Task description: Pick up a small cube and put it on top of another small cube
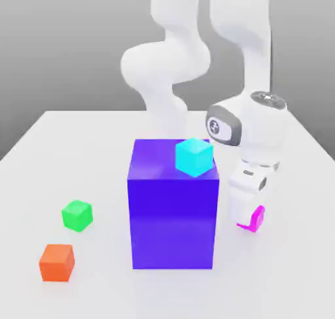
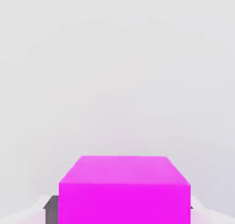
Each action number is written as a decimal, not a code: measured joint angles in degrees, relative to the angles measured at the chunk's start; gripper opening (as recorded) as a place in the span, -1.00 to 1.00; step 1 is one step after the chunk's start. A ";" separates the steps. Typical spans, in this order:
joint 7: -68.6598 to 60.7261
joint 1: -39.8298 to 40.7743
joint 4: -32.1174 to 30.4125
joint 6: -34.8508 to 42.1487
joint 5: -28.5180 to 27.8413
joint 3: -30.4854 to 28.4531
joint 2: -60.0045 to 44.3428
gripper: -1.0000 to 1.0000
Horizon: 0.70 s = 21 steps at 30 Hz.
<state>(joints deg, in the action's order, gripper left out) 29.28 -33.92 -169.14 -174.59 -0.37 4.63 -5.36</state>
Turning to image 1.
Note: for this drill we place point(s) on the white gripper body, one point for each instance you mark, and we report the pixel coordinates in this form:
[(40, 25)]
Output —
[(242, 203)]

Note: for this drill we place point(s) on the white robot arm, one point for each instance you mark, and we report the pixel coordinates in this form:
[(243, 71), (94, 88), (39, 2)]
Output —
[(167, 67)]

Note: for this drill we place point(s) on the small cyan cube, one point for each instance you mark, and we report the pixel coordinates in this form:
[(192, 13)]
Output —
[(194, 157)]

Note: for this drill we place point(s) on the small green cube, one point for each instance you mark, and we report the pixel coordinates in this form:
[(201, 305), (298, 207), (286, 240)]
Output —
[(77, 215)]

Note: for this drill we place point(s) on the small orange cube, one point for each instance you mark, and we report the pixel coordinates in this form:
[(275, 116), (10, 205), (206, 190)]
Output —
[(56, 262)]

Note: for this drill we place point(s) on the large blue box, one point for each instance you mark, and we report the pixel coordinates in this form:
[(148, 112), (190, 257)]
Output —
[(172, 219)]

